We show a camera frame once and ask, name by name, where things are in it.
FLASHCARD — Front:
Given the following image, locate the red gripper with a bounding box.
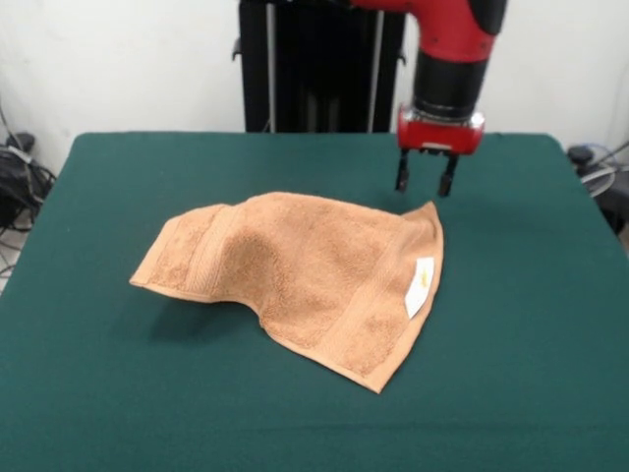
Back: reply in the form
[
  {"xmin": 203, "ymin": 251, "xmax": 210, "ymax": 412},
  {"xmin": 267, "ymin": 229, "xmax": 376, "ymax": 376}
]
[{"xmin": 393, "ymin": 103, "xmax": 486, "ymax": 198}]

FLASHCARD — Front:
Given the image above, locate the orange terry towel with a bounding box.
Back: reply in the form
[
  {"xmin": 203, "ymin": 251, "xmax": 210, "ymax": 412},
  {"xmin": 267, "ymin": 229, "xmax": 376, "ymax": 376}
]
[{"xmin": 128, "ymin": 191, "xmax": 446, "ymax": 395}]

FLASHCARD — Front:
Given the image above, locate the dark green table cloth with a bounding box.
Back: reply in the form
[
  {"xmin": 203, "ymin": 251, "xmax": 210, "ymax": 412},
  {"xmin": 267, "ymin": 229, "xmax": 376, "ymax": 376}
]
[{"xmin": 0, "ymin": 131, "xmax": 629, "ymax": 472}]

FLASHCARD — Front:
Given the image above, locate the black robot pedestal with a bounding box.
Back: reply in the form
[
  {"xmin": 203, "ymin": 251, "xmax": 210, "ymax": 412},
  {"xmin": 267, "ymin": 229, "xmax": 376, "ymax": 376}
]
[{"xmin": 231, "ymin": 0, "xmax": 419, "ymax": 134}]

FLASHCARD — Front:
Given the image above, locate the black cable tangle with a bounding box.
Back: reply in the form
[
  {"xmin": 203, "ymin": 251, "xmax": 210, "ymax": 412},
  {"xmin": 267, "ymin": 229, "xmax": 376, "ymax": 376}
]
[{"xmin": 0, "ymin": 97, "xmax": 58, "ymax": 291}]

